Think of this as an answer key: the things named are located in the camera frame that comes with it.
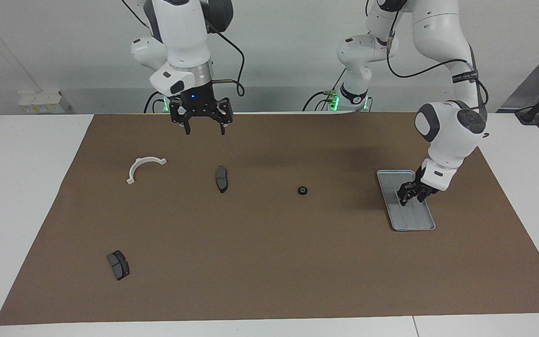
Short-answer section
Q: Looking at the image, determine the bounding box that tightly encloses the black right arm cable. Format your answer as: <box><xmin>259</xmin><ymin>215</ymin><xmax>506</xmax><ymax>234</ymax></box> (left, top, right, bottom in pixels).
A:
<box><xmin>121</xmin><ymin>0</ymin><xmax>246</xmax><ymax>97</ymax></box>

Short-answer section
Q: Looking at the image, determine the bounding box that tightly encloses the black right base cable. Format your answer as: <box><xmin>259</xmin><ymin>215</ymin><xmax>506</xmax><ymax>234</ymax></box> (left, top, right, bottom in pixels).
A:
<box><xmin>143</xmin><ymin>91</ymin><xmax>165</xmax><ymax>114</ymax></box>

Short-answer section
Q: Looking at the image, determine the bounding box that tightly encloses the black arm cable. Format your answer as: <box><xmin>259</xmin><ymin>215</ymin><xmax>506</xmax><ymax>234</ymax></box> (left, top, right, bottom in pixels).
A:
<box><xmin>365</xmin><ymin>0</ymin><xmax>490</xmax><ymax>139</ymax></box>
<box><xmin>121</xmin><ymin>0</ymin><xmax>246</xmax><ymax>97</ymax></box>

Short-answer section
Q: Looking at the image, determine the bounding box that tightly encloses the black base cable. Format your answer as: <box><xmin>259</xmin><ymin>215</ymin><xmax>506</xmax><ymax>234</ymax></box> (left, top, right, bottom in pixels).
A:
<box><xmin>302</xmin><ymin>69</ymin><xmax>347</xmax><ymax>112</ymax></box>
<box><xmin>143</xmin><ymin>91</ymin><xmax>165</xmax><ymax>114</ymax></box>

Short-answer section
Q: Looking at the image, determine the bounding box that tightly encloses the silver metal tray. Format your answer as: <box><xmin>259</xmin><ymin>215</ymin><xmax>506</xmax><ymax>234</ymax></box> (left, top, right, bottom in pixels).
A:
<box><xmin>376</xmin><ymin>169</ymin><xmax>437</xmax><ymax>232</ymax></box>

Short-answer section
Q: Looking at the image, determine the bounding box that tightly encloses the black left base cable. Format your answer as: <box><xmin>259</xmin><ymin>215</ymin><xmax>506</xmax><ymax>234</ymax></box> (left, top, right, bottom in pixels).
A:
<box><xmin>302</xmin><ymin>69</ymin><xmax>347</xmax><ymax>112</ymax></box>

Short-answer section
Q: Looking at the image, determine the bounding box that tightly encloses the brown table mat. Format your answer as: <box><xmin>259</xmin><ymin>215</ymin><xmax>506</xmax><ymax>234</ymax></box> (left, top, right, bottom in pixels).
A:
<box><xmin>0</xmin><ymin>111</ymin><xmax>539</xmax><ymax>326</ymax></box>

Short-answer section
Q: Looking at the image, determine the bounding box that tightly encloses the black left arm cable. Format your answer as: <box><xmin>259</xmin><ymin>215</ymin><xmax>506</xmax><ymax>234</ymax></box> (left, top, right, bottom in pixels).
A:
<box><xmin>365</xmin><ymin>0</ymin><xmax>490</xmax><ymax>139</ymax></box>

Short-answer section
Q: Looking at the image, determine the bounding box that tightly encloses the white curved plastic bracket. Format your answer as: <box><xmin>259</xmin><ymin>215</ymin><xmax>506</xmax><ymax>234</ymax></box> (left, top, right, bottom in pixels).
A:
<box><xmin>126</xmin><ymin>157</ymin><xmax>168</xmax><ymax>185</ymax></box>

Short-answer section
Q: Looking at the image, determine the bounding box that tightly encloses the short grooved grey brake pad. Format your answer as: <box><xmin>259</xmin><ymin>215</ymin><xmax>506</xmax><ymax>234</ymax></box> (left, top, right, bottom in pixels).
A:
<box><xmin>106</xmin><ymin>250</ymin><xmax>131</xmax><ymax>281</ymax></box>

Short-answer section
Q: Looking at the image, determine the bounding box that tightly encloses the long grey brake pad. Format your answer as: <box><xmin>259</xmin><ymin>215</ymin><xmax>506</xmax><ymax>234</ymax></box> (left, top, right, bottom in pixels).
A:
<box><xmin>215</xmin><ymin>165</ymin><xmax>229</xmax><ymax>194</ymax></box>

